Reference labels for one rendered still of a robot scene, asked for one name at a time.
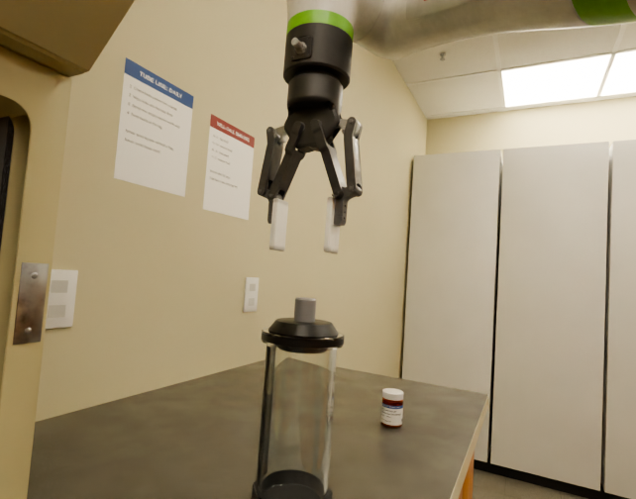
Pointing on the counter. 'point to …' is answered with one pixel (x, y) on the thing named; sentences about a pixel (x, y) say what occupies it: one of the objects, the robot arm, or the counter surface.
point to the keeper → (31, 303)
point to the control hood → (55, 29)
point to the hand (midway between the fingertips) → (304, 231)
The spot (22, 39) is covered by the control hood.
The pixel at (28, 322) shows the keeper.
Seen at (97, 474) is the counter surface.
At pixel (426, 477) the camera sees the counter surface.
